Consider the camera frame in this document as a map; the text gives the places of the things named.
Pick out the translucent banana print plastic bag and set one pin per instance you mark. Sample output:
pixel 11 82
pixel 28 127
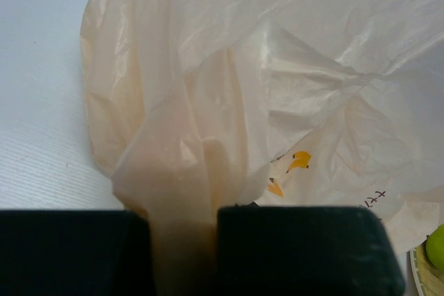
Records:
pixel 193 105

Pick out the green fake pear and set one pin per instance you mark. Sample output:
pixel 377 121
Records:
pixel 435 248

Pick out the yellow bamboo mat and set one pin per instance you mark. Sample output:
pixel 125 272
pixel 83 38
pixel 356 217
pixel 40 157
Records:
pixel 428 279

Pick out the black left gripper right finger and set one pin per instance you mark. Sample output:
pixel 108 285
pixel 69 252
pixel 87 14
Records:
pixel 305 251

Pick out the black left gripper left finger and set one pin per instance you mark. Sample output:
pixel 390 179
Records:
pixel 74 252

